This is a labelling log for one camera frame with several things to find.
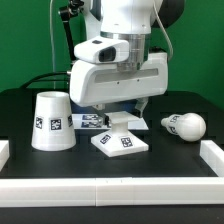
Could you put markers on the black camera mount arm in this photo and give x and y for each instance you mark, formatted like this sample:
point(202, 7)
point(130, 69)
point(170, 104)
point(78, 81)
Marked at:
point(66, 13)

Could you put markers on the white lamp base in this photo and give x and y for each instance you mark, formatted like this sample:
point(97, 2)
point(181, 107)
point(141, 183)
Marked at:
point(119, 140)

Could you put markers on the white lamp bulb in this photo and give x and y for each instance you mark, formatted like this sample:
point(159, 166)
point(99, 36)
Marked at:
point(190, 126)

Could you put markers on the white front fence bar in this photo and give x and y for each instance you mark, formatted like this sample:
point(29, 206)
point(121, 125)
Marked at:
point(111, 191)

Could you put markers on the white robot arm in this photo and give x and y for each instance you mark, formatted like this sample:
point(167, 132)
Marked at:
point(116, 62)

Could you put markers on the white marker sheet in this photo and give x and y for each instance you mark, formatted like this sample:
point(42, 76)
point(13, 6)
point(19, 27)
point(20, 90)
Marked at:
point(90, 121)

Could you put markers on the white left fence bar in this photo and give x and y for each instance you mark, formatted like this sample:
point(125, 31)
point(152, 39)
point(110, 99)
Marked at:
point(4, 153)

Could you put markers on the white lamp shade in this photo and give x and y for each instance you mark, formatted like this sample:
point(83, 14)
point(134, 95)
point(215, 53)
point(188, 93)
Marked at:
point(53, 125)

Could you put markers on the white right fence bar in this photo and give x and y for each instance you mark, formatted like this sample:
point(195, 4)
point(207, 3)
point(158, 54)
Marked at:
point(213, 155)

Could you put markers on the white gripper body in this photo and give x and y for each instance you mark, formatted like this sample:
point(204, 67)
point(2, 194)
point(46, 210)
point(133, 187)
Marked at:
point(92, 84)

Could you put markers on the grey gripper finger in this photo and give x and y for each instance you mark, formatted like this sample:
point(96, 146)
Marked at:
point(140, 106)
point(102, 116)

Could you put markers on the white fence bar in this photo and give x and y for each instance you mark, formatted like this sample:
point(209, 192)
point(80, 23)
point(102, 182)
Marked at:
point(4, 153)
point(111, 191)
point(213, 155)

